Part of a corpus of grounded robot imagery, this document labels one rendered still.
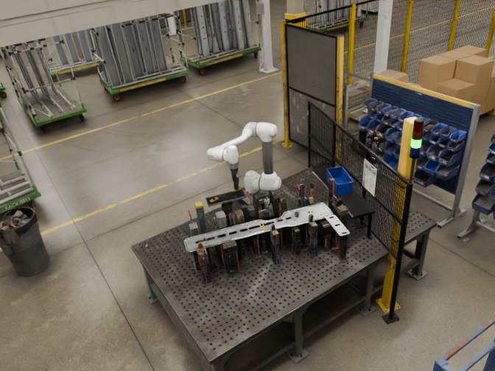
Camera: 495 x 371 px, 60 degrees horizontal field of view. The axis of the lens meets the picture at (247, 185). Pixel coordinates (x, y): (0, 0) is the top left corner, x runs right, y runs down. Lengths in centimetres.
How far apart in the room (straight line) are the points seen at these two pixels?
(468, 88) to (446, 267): 353
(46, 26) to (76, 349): 411
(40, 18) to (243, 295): 316
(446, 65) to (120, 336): 622
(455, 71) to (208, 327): 606
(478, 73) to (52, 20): 740
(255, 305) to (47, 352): 218
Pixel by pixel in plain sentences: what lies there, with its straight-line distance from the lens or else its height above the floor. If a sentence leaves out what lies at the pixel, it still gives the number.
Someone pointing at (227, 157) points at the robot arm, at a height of 159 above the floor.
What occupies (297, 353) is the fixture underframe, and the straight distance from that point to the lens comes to 416.
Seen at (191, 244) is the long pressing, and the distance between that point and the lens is 384.
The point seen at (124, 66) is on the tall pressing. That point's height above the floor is 66.
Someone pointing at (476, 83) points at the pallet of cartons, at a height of 74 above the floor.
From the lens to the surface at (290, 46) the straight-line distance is 656.
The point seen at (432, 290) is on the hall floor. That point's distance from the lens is 490.
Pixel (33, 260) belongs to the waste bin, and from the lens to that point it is 564.
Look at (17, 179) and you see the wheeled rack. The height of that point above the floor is 31.
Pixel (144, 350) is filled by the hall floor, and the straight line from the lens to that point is 448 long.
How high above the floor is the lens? 344
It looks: 33 degrees down
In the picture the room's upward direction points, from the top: 6 degrees counter-clockwise
